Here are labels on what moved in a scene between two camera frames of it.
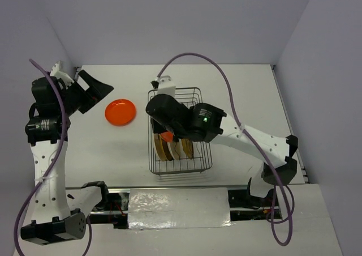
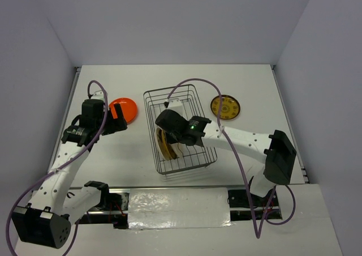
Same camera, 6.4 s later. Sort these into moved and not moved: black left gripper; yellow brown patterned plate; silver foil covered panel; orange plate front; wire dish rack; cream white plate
Moved: wire dish rack; yellow brown patterned plate; cream white plate; black left gripper
Not moved: orange plate front; silver foil covered panel
